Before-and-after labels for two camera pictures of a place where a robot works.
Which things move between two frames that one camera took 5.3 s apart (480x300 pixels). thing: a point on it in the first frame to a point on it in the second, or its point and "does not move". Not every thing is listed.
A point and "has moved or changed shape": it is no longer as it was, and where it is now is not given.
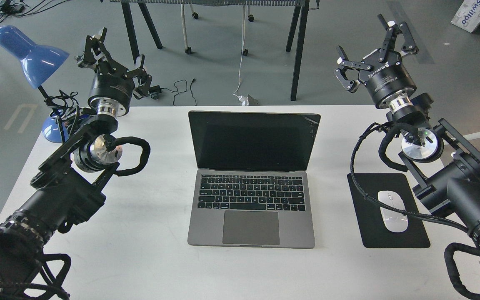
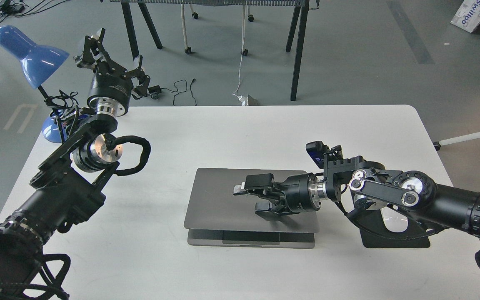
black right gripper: [389, 81] to [302, 193]
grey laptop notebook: [252, 188] has moved or changed shape
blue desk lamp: [38, 61] does not move
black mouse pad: [374, 232] does not move
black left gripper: [112, 88] does not move
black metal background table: [306, 4] does not move
